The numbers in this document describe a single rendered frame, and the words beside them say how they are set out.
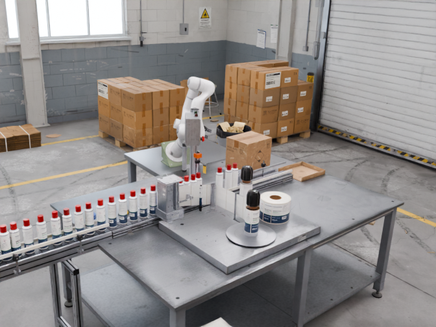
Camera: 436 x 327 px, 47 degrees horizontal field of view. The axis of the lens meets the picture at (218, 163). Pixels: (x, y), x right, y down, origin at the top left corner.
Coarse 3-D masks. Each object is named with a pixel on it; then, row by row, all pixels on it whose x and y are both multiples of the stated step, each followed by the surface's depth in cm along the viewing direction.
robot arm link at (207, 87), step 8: (200, 80) 398; (208, 80) 403; (200, 88) 399; (208, 88) 400; (200, 96) 401; (208, 96) 401; (192, 104) 400; (200, 104) 399; (200, 112) 401; (200, 128) 401; (200, 136) 402
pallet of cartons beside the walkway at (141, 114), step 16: (112, 80) 737; (128, 80) 740; (144, 80) 743; (160, 80) 747; (112, 96) 708; (128, 96) 671; (144, 96) 668; (160, 96) 684; (176, 96) 701; (112, 112) 718; (128, 112) 679; (144, 112) 675; (160, 112) 692; (176, 112) 708; (112, 128) 726; (128, 128) 688; (144, 128) 683; (160, 128) 699; (112, 144) 740; (128, 144) 700; (144, 144) 690; (160, 144) 702
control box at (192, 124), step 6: (186, 114) 340; (192, 114) 341; (198, 114) 341; (186, 120) 331; (192, 120) 331; (198, 120) 331; (186, 126) 332; (192, 126) 332; (198, 126) 333; (186, 132) 334; (192, 132) 334; (198, 132) 334; (186, 138) 335; (192, 138) 335; (198, 138) 336; (186, 144) 336; (192, 144) 337; (198, 144) 337
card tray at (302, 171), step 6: (300, 162) 439; (282, 168) 425; (288, 168) 430; (294, 168) 432; (300, 168) 433; (306, 168) 433; (312, 168) 432; (318, 168) 427; (294, 174) 419; (300, 174) 420; (306, 174) 420; (312, 174) 411; (318, 174) 416; (300, 180) 406
